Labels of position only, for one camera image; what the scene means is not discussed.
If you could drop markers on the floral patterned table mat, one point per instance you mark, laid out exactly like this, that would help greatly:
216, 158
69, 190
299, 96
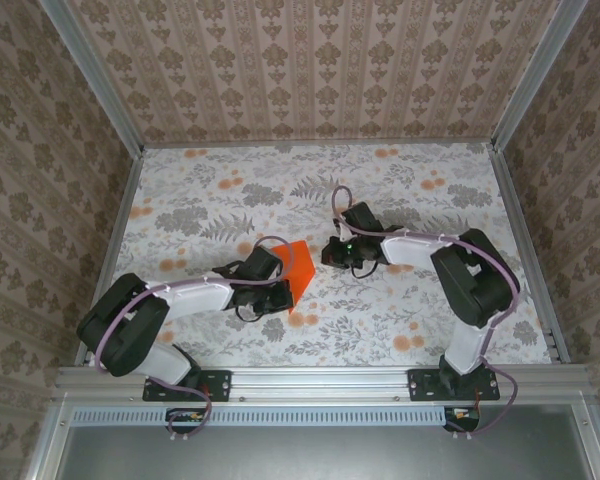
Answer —
330, 340

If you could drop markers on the right aluminium table side rail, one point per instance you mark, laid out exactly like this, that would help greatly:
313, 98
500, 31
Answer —
520, 225

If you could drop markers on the right black wrist camera box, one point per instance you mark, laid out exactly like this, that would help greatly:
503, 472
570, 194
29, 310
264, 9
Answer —
362, 217

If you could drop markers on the aluminium table side rail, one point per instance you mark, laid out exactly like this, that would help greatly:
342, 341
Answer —
119, 225
520, 225

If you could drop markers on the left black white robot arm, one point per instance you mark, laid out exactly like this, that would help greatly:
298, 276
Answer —
120, 330

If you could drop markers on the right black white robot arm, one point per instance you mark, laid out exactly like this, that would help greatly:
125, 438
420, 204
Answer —
480, 295

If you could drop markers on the aluminium frame post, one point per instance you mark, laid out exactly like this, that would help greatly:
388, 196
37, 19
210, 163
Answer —
105, 92
534, 75

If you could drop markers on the left black wrist camera box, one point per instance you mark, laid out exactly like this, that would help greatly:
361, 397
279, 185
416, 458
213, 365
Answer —
262, 262

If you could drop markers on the left aluminium frame post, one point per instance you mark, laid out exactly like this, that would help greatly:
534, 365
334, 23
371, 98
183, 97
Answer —
105, 92

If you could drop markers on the grey metal sheet panel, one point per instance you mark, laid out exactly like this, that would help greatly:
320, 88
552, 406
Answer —
320, 455

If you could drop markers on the aluminium table end rail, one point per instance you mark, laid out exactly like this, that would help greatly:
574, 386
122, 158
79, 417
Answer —
320, 143

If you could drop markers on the left aluminium table side rail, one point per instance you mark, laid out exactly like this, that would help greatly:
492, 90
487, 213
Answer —
119, 225

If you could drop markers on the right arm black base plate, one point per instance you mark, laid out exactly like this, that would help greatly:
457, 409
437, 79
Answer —
420, 387

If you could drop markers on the right aluminium frame post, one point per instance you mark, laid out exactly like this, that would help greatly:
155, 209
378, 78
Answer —
534, 75

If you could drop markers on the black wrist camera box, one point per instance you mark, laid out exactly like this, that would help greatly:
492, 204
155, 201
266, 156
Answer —
362, 217
262, 262

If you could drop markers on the aluminium mounting rail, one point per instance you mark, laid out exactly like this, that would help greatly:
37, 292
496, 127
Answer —
320, 382

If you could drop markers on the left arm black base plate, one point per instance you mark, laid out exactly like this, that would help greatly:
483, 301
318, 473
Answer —
220, 385

